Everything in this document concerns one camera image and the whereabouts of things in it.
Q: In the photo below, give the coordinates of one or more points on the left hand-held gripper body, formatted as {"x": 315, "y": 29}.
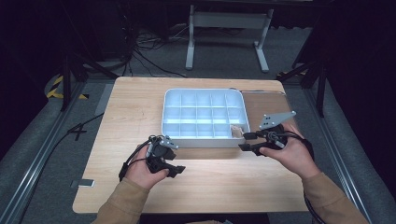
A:
{"x": 160, "y": 154}

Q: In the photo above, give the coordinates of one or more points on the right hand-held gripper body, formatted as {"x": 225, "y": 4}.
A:
{"x": 274, "y": 119}

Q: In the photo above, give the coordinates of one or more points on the beige sock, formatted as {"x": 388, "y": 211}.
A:
{"x": 237, "y": 132}

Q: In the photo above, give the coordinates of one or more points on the white compartment tray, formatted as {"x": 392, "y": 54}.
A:
{"x": 204, "y": 115}

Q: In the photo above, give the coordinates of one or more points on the person's left hand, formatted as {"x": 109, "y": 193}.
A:
{"x": 140, "y": 171}

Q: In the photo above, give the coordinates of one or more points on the person's right hand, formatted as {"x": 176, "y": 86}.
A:
{"x": 295, "y": 155}

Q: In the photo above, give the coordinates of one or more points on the brown mat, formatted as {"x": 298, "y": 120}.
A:
{"x": 264, "y": 104}

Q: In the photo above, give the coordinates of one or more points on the black metal stand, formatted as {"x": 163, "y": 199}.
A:
{"x": 66, "y": 81}
{"x": 320, "y": 87}

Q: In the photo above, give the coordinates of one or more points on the yellow black hazard tape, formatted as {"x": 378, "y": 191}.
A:
{"x": 54, "y": 90}

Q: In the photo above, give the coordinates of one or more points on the grey metal floor rail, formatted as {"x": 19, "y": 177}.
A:
{"x": 40, "y": 149}
{"x": 339, "y": 155}

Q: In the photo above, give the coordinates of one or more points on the grey metal desk frame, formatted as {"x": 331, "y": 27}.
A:
{"x": 229, "y": 20}

